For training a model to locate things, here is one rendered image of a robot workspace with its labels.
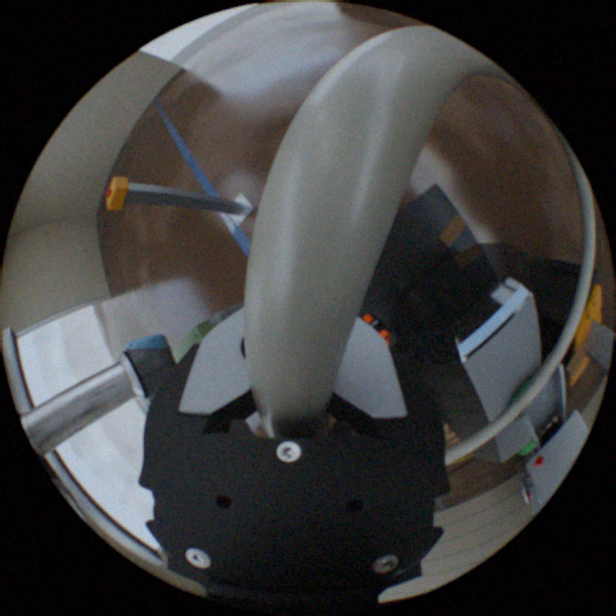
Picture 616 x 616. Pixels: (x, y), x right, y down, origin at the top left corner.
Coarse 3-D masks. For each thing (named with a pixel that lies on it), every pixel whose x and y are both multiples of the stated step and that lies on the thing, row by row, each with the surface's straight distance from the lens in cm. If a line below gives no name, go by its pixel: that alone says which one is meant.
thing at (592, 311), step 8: (600, 288) 171; (592, 296) 158; (600, 296) 173; (592, 304) 154; (600, 304) 176; (584, 312) 147; (592, 312) 158; (600, 312) 180; (584, 320) 144; (600, 320) 186; (584, 328) 148; (576, 336) 138; (584, 336) 153; (576, 344) 142; (584, 360) 174; (576, 376) 172
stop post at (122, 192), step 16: (112, 192) 105; (128, 192) 107; (144, 192) 110; (160, 192) 115; (176, 192) 123; (192, 192) 134; (112, 208) 107; (208, 208) 141; (224, 208) 151; (240, 208) 163
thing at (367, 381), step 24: (360, 336) 10; (360, 360) 8; (384, 360) 9; (336, 384) 7; (360, 384) 7; (384, 384) 8; (336, 408) 8; (360, 408) 7; (384, 408) 7; (360, 432) 8
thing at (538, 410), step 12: (528, 384) 46; (552, 384) 57; (564, 384) 53; (540, 396) 55; (552, 396) 62; (564, 396) 59; (528, 408) 53; (540, 408) 60; (552, 408) 70; (564, 408) 67; (528, 420) 48; (540, 420) 68; (564, 420) 79; (540, 432) 78
